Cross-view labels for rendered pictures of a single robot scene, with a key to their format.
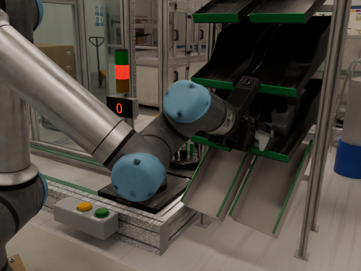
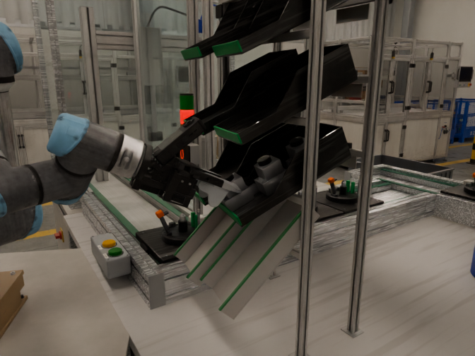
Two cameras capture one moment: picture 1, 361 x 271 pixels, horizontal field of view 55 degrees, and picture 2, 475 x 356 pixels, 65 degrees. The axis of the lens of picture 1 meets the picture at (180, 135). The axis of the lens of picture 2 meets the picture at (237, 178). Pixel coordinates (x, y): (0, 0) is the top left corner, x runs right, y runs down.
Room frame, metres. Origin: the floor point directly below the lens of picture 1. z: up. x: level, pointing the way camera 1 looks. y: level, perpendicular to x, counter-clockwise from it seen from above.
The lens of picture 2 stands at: (0.17, -0.57, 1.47)
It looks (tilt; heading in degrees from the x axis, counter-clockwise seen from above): 15 degrees down; 28
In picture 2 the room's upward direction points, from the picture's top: straight up
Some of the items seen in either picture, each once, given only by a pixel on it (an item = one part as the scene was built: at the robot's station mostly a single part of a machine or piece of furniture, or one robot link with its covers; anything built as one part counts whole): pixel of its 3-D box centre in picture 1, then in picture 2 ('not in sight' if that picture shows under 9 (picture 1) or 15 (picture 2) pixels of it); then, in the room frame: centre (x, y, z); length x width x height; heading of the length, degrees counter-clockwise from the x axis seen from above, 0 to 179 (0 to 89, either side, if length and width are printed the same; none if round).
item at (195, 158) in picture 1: (183, 152); not in sight; (1.31, -0.01, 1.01); 0.24 x 0.24 x 0.13; 61
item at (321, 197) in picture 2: not in sight; (343, 188); (1.74, -0.25, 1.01); 0.24 x 0.24 x 0.13; 61
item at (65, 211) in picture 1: (85, 216); (109, 253); (0.94, 0.29, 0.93); 0.21 x 0.07 x 0.06; 61
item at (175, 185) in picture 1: (147, 187); (183, 239); (1.09, 0.11, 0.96); 0.24 x 0.24 x 0.02; 61
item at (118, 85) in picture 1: (122, 85); not in sight; (1.28, 0.22, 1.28); 0.05 x 0.05 x 0.05
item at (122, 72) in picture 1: (122, 71); (186, 116); (1.28, 0.22, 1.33); 0.05 x 0.05 x 0.05
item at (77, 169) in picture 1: (89, 179); (157, 223); (1.26, 0.36, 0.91); 0.84 x 0.28 x 0.10; 61
